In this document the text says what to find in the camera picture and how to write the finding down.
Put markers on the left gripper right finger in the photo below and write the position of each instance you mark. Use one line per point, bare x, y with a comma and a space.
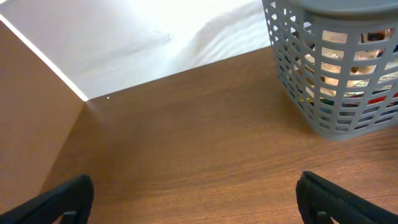
321, 201

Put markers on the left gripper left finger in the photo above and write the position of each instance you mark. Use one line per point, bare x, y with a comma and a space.
69, 202

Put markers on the orange spaghetti packet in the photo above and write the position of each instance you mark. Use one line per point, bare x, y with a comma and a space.
381, 99

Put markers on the beige flour bag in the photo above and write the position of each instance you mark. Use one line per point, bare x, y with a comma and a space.
336, 67

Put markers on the grey plastic basket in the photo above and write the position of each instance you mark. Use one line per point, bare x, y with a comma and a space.
291, 23

